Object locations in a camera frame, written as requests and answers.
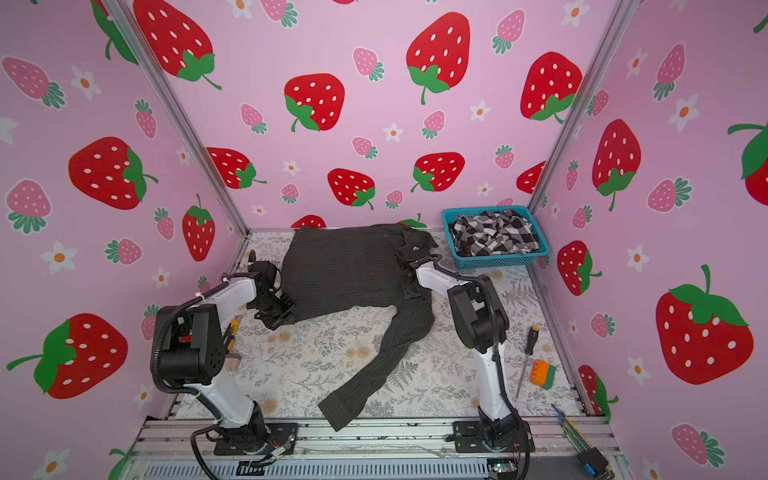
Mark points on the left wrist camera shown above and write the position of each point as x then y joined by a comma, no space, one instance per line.
267,271

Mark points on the dark grey pinstriped shirt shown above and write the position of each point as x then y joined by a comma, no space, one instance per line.
332,270

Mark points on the small wooden block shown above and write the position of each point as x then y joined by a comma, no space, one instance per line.
232,362

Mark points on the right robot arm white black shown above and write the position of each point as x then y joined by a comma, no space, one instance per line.
481,323

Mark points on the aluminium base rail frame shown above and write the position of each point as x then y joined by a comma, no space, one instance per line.
395,448

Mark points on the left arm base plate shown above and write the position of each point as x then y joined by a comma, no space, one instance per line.
257,440

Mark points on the orange green toy block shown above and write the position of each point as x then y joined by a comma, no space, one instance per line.
543,374

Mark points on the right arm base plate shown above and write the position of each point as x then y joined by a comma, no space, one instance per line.
481,437

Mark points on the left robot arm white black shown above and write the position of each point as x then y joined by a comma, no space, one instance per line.
191,342

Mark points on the black white checkered shirt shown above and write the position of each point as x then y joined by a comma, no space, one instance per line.
494,233

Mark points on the teal plastic basket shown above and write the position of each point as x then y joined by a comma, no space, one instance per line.
449,215

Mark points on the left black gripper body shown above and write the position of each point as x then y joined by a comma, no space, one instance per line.
276,312

